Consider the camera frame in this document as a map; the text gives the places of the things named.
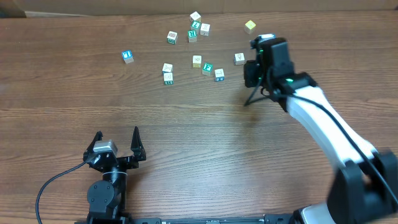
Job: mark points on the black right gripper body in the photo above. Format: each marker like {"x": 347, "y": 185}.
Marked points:
{"x": 254, "y": 74}

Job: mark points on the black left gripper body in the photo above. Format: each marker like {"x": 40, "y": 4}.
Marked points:
{"x": 125, "y": 163}

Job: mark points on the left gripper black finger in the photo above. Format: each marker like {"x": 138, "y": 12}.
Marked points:
{"x": 98, "y": 137}
{"x": 137, "y": 147}

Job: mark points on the blue D letter block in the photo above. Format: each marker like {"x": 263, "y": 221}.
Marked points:
{"x": 239, "y": 59}

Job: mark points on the blue T letter block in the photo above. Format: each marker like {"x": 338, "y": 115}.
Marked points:
{"x": 219, "y": 75}

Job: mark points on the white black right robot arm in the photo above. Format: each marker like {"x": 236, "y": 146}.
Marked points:
{"x": 365, "y": 184}

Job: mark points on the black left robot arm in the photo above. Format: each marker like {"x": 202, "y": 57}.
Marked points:
{"x": 107, "y": 197}

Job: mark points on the yellow-top block far right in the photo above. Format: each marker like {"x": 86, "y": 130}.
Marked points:
{"x": 249, "y": 27}

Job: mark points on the green F letter block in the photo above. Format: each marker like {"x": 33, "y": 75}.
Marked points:
{"x": 207, "y": 69}

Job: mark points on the green R letter block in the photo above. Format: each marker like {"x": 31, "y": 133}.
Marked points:
{"x": 168, "y": 78}

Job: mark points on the yellow-sided wooden block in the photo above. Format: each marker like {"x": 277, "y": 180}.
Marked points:
{"x": 196, "y": 61}

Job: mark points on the blue-sided wooden block rear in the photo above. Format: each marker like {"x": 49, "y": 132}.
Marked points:
{"x": 205, "y": 29}

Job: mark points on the plain top wooden block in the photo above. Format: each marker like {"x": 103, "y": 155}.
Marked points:
{"x": 167, "y": 68}

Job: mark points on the plain wooden block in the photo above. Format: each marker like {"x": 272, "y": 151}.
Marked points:
{"x": 167, "y": 68}
{"x": 195, "y": 16}

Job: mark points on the blue-top block far left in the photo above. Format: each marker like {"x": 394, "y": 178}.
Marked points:
{"x": 127, "y": 56}

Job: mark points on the green-top R block rear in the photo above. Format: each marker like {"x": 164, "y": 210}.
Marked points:
{"x": 192, "y": 36}

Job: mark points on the green L letter block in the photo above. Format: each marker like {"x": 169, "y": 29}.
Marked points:
{"x": 196, "y": 26}

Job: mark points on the rear plain wooden block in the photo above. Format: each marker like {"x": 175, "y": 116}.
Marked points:
{"x": 195, "y": 16}

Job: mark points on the green B letter block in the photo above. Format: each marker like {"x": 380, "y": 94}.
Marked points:
{"x": 172, "y": 37}

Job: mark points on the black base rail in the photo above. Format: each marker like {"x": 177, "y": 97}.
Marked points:
{"x": 217, "y": 220}

